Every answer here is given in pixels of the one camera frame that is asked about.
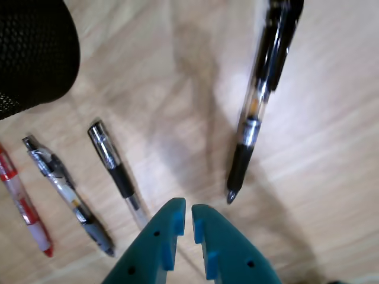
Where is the black retractable pen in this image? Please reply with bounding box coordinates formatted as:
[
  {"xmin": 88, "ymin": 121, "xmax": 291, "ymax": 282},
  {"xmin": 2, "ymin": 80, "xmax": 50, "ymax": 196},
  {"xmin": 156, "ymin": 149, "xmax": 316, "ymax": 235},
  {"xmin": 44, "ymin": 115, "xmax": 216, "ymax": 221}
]
[{"xmin": 226, "ymin": 0, "xmax": 305, "ymax": 205}]

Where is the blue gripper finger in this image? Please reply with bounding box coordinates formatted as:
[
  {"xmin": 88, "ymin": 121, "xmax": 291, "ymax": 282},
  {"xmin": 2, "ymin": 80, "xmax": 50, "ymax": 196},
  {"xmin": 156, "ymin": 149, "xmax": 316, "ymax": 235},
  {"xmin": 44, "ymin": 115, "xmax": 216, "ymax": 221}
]
[
  {"xmin": 102, "ymin": 197, "xmax": 187, "ymax": 284},
  {"xmin": 191, "ymin": 204, "xmax": 282, "ymax": 284}
]

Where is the grey grip clear pen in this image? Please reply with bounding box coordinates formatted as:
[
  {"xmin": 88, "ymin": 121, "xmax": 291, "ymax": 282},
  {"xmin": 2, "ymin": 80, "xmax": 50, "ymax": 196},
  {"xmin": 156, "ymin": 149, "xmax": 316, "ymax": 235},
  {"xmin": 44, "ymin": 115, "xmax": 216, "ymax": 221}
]
[{"xmin": 22, "ymin": 135, "xmax": 116, "ymax": 258}]

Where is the red clear retractable pen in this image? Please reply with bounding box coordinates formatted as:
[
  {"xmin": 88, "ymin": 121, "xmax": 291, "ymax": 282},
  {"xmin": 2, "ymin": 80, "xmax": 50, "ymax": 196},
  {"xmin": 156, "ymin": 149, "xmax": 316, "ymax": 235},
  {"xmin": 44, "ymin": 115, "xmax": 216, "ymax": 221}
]
[{"xmin": 0, "ymin": 143, "xmax": 54, "ymax": 257}]

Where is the black grip clear stick pen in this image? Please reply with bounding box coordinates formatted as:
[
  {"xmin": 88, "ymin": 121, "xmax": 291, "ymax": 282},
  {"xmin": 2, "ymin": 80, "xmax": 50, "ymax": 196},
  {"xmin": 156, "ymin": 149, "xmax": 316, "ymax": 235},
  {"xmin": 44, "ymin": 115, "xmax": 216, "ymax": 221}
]
[{"xmin": 87, "ymin": 119, "xmax": 150, "ymax": 230}]

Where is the black mesh pen holder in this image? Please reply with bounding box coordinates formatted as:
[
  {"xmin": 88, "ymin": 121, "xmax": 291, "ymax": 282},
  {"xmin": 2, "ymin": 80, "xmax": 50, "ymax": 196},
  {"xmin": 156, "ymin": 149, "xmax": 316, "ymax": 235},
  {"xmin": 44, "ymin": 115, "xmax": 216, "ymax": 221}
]
[{"xmin": 0, "ymin": 0, "xmax": 81, "ymax": 121}]

